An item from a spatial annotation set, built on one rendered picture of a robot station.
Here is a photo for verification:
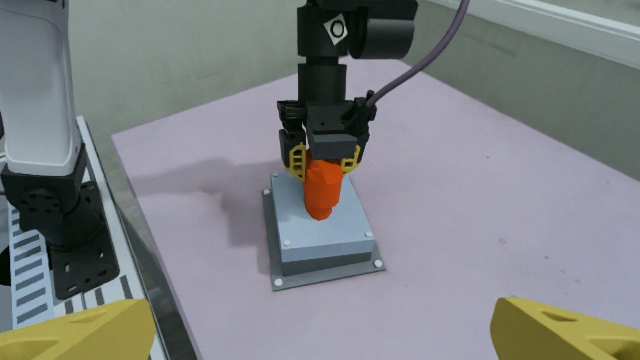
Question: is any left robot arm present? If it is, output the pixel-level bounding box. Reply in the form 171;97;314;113
0;0;418;300

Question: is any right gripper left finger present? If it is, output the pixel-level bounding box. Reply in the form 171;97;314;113
0;299;156;360

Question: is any light blue square plate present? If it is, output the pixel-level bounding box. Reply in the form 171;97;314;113
270;172;375;262

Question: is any white slotted rail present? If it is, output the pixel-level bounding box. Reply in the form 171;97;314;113
76;116;170;360

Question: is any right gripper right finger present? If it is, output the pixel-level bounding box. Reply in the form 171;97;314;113
490;297;640;360

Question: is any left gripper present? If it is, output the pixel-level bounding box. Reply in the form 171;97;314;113
277;63;367;182

